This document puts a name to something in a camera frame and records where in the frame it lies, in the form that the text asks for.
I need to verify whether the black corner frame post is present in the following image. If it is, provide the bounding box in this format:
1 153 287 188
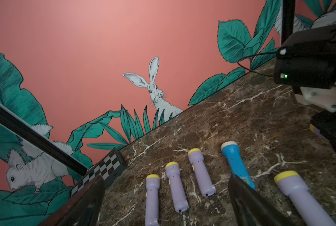
281 0 296 45
0 104 87 176

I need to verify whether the purple flashlight yellow head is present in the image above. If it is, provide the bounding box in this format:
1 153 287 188
188 148 216 197

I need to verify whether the blue flashlight white head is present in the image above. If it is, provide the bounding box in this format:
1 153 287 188
221 141 256 190

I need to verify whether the black white checkerboard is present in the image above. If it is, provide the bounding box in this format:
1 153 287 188
70 148 127 196

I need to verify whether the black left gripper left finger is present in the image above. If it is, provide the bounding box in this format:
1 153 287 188
39 176 105 226

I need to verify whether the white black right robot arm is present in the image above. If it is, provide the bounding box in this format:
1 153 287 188
274 24 336 152

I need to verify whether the black right corner frame post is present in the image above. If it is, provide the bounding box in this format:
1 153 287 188
281 0 296 45

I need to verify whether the black left corner frame post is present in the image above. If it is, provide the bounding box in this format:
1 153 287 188
0 104 87 176

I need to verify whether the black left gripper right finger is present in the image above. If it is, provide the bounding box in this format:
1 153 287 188
228 174 295 226

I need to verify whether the black right camera cable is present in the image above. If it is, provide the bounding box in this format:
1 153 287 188
237 50 279 78

